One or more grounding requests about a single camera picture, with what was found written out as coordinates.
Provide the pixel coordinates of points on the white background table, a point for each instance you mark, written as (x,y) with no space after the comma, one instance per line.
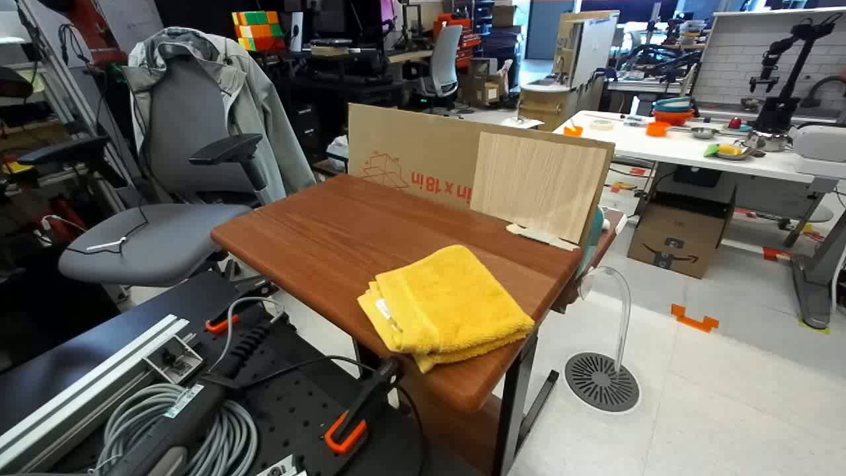
(779,182)

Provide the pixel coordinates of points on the yellow towel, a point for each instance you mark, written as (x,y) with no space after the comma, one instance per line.
(442,306)

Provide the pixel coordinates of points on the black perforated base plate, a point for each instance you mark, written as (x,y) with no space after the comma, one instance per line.
(260,412)

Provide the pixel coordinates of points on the large cardboard box sheet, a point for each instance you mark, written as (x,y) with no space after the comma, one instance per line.
(422,154)

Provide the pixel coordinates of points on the cardboard box on floor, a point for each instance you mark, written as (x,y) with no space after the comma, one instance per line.
(680,232)

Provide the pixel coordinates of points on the black background robot arm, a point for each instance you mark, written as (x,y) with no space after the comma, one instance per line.
(780,105)

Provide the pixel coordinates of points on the grey office chair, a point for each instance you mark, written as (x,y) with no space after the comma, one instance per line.
(216,141)

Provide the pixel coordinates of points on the light wooden board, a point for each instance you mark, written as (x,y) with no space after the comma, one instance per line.
(542,185)

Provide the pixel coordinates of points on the brown wooden table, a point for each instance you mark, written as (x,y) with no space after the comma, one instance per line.
(332,238)

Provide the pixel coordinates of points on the orange-handled black clamp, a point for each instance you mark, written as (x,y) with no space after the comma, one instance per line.
(349,428)

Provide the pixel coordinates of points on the aluminium extrusion rail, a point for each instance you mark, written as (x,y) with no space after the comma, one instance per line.
(53,428)

